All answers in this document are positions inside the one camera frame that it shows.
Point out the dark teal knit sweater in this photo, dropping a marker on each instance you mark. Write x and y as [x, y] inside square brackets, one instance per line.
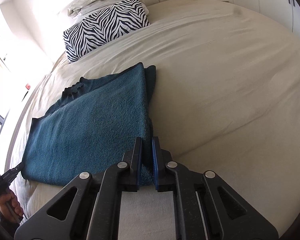
[90, 120]

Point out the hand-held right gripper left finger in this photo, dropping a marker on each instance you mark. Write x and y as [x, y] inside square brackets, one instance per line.
[139, 160]

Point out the zebra print pillow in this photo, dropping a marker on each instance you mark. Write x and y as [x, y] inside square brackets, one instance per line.
[105, 27]

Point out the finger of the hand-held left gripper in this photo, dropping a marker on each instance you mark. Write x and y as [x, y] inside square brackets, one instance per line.
[13, 171]

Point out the black framed window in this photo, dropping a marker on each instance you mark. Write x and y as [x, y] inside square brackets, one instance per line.
[0, 117]

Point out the person's left hand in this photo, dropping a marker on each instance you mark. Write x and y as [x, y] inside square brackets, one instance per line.
[13, 205]

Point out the bed with beige sheet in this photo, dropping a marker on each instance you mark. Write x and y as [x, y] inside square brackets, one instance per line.
[215, 80]

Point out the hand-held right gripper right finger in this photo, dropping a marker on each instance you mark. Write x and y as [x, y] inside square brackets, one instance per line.
[155, 160]

